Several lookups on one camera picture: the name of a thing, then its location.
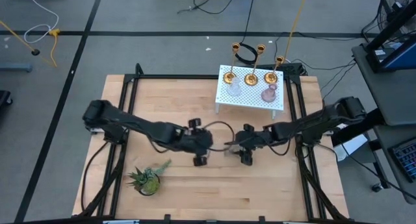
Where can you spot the grey table foot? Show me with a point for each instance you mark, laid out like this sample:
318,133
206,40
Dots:
14,67

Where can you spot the pink glass vase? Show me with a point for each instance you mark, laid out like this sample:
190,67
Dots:
269,94

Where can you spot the dark grey desk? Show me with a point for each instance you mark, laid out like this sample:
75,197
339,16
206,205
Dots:
383,87

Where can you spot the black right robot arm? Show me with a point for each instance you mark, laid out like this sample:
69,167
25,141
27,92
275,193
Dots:
308,121

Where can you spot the black caster wheel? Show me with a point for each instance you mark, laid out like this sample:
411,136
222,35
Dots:
377,187

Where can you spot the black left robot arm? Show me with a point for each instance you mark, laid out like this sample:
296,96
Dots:
146,126

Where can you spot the potted green succulent plant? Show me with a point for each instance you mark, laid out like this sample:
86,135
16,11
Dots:
148,183

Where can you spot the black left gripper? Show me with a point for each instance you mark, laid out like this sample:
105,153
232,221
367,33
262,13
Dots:
196,143

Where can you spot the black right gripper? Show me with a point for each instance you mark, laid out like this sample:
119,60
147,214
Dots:
253,139

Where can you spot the tall gold candle stick holder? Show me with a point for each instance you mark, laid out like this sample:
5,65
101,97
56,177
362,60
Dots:
229,78
251,79

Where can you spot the black aluminium table frame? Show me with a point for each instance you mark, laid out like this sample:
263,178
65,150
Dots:
169,76

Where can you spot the black floor object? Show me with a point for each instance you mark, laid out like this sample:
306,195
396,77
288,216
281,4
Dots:
4,99

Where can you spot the blue black computer case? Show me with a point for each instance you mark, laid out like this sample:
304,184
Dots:
403,56

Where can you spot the black power strip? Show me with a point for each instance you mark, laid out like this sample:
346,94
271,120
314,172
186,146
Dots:
294,69

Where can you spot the black keyboard coloured keys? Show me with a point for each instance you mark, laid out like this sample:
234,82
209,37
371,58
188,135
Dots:
408,159

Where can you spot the white perforated metal shelf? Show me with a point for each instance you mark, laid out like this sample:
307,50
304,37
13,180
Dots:
250,95

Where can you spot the black floor fan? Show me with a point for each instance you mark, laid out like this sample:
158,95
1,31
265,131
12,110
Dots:
391,4

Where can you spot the short gold candle stick holder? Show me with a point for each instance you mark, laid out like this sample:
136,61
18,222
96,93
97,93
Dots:
270,77

